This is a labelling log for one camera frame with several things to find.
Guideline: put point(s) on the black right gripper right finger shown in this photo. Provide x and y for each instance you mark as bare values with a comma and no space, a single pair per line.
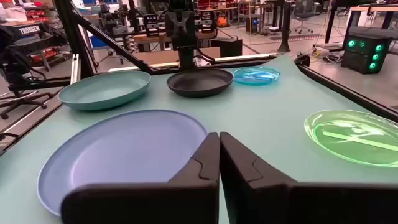
264,199

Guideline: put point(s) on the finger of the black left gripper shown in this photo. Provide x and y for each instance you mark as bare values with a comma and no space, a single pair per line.
206,21
154,25

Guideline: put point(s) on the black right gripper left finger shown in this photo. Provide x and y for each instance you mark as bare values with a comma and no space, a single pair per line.
186,199

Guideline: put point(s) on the black plastic plate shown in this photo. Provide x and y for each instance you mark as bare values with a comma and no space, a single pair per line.
199,82

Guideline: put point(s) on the small clear blue plate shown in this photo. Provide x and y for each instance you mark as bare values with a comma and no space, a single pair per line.
256,76

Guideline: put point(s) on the deep teal plastic plate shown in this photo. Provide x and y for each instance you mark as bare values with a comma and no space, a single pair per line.
105,90

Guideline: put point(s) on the small clear green plate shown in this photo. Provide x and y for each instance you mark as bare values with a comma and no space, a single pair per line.
351,140

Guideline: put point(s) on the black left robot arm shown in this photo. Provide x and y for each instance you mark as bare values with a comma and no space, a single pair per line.
186,59

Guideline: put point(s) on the orange object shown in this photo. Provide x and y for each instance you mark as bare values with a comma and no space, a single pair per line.
223,21

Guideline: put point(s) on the brown desk top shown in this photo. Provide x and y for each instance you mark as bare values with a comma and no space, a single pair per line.
161,56

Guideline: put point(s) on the black box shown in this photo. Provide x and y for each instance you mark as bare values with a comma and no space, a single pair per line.
228,48

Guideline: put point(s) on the blue storage bin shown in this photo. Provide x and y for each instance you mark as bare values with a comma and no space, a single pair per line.
98,42

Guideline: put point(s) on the black column stand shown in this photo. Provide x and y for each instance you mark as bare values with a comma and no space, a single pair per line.
284,28

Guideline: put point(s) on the dark green round bowl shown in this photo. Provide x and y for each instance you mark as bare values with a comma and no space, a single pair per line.
124,149

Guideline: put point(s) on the silver aluminium bar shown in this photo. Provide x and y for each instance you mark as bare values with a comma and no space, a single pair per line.
75,70

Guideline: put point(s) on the grey office chair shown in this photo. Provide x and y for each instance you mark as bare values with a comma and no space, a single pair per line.
303,14

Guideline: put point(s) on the black Trossen labelled equipment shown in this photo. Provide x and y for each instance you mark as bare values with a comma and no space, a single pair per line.
18,40

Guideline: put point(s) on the black office chair base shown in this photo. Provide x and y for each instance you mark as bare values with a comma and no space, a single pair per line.
21,101

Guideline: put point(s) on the black computer tower green lights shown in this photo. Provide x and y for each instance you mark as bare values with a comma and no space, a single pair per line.
363,59

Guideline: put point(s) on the wooden workbench black legs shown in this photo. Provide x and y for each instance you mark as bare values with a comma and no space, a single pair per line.
373,8

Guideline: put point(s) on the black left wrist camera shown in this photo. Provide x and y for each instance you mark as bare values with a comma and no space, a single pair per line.
182,5

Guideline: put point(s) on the black metal table frame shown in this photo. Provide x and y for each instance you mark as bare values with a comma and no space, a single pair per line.
76,37

